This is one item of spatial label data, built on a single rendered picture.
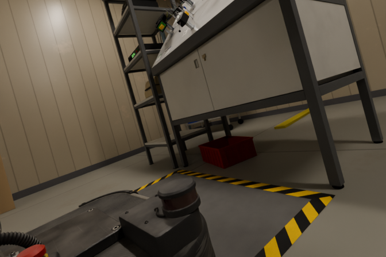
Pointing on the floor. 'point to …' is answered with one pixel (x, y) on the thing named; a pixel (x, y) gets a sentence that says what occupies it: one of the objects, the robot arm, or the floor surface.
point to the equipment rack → (141, 28)
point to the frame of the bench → (305, 71)
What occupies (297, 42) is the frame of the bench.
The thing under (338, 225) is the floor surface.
